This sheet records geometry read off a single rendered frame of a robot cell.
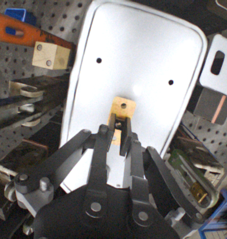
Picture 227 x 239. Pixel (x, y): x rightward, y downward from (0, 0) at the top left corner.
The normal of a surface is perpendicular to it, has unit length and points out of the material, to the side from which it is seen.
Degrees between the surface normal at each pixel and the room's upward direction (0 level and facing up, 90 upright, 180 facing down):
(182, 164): 78
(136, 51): 0
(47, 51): 0
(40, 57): 0
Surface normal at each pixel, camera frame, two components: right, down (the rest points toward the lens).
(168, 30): -0.06, 0.34
